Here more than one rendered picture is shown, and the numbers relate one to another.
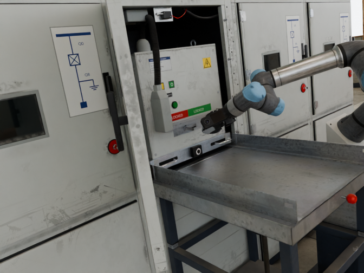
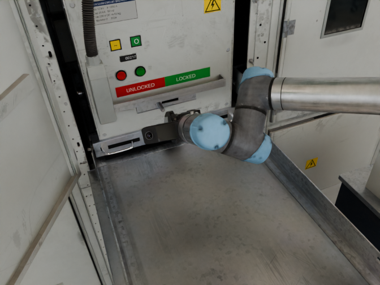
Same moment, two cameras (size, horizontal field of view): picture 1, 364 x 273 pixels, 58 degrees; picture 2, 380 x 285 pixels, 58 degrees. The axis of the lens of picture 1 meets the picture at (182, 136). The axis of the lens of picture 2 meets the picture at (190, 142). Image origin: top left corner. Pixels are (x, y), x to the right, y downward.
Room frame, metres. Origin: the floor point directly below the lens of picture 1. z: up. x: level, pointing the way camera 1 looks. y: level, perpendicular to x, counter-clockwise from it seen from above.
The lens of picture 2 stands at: (0.66, -0.45, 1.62)
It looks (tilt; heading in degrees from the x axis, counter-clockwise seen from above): 38 degrees down; 20
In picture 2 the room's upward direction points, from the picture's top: 3 degrees counter-clockwise
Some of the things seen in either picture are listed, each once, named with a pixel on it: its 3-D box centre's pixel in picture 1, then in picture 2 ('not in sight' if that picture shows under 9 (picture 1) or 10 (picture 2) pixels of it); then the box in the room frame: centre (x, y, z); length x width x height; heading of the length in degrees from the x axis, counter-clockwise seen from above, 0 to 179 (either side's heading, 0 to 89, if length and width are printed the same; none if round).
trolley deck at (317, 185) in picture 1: (258, 178); (214, 221); (1.28, -0.29, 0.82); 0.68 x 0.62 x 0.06; 39
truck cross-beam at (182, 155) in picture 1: (191, 150); (168, 126); (1.59, -0.04, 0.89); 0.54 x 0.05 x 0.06; 129
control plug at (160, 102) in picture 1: (161, 111); (100, 91); (1.39, 0.07, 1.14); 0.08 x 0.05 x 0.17; 39
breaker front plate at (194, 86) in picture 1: (186, 99); (163, 64); (1.57, -0.05, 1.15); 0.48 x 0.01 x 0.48; 129
